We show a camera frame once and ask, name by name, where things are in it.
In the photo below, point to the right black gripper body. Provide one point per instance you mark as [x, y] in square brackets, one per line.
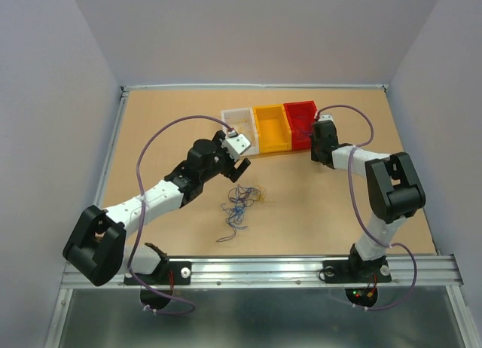
[315, 148]

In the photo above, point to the aluminium front rail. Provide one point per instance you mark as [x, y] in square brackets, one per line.
[287, 272]

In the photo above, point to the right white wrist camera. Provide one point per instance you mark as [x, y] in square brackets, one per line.
[324, 116]

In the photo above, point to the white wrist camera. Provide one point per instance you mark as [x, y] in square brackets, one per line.
[324, 116]
[236, 145]

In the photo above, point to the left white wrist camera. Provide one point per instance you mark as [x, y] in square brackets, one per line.
[236, 145]

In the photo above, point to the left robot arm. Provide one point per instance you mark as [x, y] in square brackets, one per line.
[97, 245]

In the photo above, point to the metal front plate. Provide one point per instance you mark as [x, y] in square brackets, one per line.
[258, 318]

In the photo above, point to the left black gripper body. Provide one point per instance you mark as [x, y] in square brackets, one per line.
[223, 162]

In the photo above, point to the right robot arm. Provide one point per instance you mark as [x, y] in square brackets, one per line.
[395, 194]

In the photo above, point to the red plastic bin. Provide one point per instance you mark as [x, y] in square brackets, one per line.
[301, 116]

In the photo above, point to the aluminium left rail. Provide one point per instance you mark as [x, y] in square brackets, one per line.
[107, 147]

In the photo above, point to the yellow plastic bin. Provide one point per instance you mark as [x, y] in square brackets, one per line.
[274, 132]

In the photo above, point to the white plastic bin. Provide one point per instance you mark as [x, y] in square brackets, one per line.
[243, 121]

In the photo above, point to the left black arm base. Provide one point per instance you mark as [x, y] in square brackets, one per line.
[180, 271]

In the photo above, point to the aluminium back rail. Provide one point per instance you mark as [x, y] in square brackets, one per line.
[250, 86]

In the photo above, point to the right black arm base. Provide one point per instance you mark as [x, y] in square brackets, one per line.
[354, 272]

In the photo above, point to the aluminium rail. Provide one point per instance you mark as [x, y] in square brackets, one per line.
[107, 147]
[287, 272]
[250, 86]

